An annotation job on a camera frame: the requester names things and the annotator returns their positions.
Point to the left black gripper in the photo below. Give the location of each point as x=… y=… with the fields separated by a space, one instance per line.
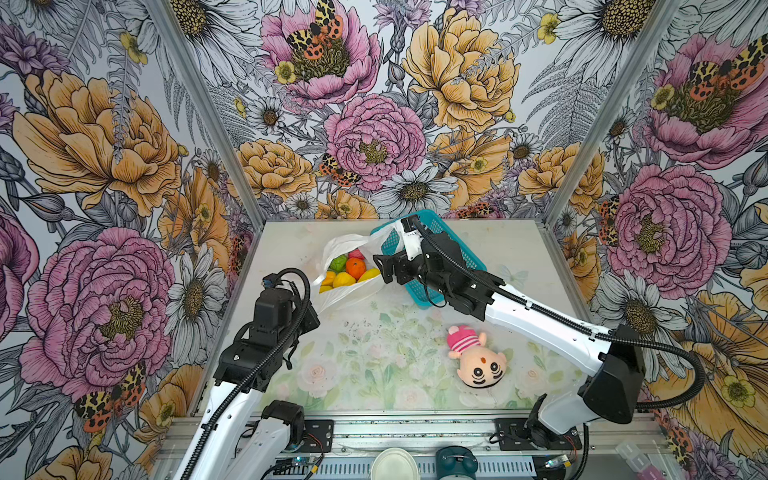
x=304 y=309

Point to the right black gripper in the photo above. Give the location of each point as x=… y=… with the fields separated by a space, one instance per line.
x=389 y=269

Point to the white plastic bag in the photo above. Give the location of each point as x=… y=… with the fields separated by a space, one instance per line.
x=318 y=264

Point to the yellow toy lemon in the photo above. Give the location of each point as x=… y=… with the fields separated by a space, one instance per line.
x=343 y=279

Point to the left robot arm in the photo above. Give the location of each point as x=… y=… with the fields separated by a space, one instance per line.
x=241 y=378

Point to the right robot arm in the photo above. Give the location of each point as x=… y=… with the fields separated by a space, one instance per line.
x=611 y=361

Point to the orange toy fruit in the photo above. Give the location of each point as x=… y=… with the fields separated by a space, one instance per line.
x=355 y=267

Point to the pink toy fruit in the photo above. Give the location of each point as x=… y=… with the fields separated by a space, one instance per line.
x=356 y=254

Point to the teal plastic basket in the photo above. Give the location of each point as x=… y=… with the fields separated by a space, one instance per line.
x=427 y=258

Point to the small yellow toy banana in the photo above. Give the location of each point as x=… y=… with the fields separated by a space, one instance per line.
x=328 y=282

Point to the green toy pepper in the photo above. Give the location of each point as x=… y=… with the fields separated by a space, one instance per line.
x=338 y=264

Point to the pink plush doll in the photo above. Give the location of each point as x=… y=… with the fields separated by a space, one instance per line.
x=479 y=367

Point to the white round lid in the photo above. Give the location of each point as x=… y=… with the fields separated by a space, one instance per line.
x=394 y=464

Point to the dark green round container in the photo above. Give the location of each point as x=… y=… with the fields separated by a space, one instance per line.
x=456 y=463

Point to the clear plastic box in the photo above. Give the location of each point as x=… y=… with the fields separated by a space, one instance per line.
x=638 y=461

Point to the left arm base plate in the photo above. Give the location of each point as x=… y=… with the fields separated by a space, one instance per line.
x=311 y=436

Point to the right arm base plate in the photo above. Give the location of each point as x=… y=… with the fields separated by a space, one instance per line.
x=513 y=434

